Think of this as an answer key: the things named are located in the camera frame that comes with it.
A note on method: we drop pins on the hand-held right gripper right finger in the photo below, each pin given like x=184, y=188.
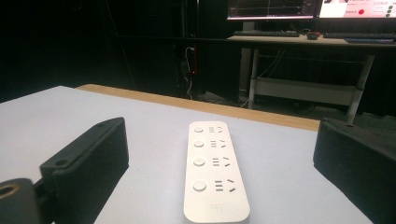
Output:
x=358, y=168

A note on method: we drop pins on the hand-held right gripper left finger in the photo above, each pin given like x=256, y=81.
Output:
x=90, y=161

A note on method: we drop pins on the white power strip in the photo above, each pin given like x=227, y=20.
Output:
x=214, y=174

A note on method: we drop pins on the white-legged wooden desk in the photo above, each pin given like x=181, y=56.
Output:
x=308, y=90

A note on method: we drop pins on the black keyboard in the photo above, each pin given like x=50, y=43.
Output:
x=266, y=33
x=358, y=35

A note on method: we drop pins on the dark computer mouse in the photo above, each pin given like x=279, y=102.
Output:
x=312, y=35

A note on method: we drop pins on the bright white monitor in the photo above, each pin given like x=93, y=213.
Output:
x=358, y=8

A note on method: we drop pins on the dark graph monitor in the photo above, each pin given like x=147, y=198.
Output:
x=270, y=8

